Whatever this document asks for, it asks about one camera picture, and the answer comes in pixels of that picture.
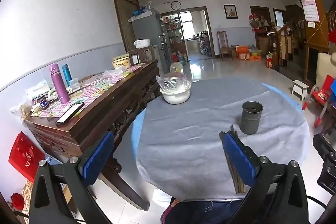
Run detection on white bowl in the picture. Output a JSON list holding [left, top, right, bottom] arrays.
[[160, 85, 192, 105]]

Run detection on purple thermos bottle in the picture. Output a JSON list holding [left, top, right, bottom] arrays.
[[50, 63, 71, 104]]

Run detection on brown curtained door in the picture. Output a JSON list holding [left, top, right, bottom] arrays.
[[112, 0, 140, 52]]

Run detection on brown wooden chair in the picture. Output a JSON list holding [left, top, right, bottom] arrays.
[[217, 31, 234, 60]]

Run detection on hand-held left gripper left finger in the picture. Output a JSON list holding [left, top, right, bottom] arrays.
[[29, 132, 115, 224]]

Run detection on red box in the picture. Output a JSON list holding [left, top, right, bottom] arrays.
[[8, 131, 46, 183]]

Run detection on crumpled clear plastic bag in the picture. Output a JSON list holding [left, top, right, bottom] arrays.
[[104, 68, 126, 78]]

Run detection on small dark jar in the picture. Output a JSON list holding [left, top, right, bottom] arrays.
[[37, 95, 50, 109]]

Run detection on pink wall calendar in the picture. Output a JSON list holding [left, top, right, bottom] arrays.
[[296, 0, 320, 23]]

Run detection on red child chair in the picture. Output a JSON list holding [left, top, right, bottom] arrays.
[[302, 75, 336, 128]]

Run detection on bundle of grey chopsticks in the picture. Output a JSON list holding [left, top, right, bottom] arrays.
[[219, 124, 246, 193]]

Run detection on shelf with bottles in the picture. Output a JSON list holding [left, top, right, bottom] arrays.
[[161, 14, 182, 44]]

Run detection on framed flower picture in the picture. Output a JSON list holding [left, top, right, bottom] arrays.
[[224, 5, 238, 19]]

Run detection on grey refrigerator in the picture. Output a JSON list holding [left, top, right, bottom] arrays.
[[131, 9, 168, 75]]

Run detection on carved wooden sideboard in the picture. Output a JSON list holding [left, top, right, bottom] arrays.
[[24, 59, 160, 211]]

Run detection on wooden stair railing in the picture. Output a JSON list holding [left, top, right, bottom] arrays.
[[270, 17, 307, 69]]

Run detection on round table with grey cloth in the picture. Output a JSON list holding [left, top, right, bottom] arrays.
[[136, 77, 311, 201]]

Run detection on person's blue trousers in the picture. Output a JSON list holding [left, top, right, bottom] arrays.
[[160, 198, 250, 224]]

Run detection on cream armchair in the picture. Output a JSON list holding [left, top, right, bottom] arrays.
[[315, 52, 336, 88]]

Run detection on blue garment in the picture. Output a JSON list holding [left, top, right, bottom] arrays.
[[330, 77, 336, 104]]

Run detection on teal thermos bottle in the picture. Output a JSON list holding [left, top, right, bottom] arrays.
[[62, 64, 72, 86]]

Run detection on small white stool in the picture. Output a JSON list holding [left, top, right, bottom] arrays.
[[291, 80, 310, 101]]

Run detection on blue table cover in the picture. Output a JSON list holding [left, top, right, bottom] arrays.
[[131, 82, 309, 164]]

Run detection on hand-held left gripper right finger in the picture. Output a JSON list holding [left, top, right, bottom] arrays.
[[223, 132, 310, 224]]

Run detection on grey metal utensil holder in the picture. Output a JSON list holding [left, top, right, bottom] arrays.
[[241, 101, 264, 135]]

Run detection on clear plastic container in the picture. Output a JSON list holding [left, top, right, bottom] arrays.
[[68, 77, 80, 90]]

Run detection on patterned sideboard mat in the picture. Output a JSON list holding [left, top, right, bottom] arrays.
[[31, 63, 147, 119]]

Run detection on black smartphone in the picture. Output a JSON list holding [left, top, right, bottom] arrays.
[[55, 102, 85, 125]]

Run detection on golden speckled cloth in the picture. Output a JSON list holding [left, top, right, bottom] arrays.
[[20, 179, 34, 215]]

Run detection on red artificial flower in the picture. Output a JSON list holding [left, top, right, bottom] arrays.
[[10, 193, 25, 210]]

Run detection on orange carton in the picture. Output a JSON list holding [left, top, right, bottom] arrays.
[[236, 46, 250, 60]]

